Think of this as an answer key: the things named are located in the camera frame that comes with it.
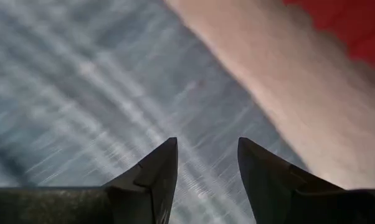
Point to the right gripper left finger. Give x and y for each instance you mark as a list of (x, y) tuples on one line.
[(128, 205)]

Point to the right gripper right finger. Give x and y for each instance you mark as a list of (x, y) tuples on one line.
[(293, 202)]

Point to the blue striped shirt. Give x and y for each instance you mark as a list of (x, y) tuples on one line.
[(81, 93)]

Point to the red plastic laundry bin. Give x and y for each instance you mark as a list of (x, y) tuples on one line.
[(346, 25)]

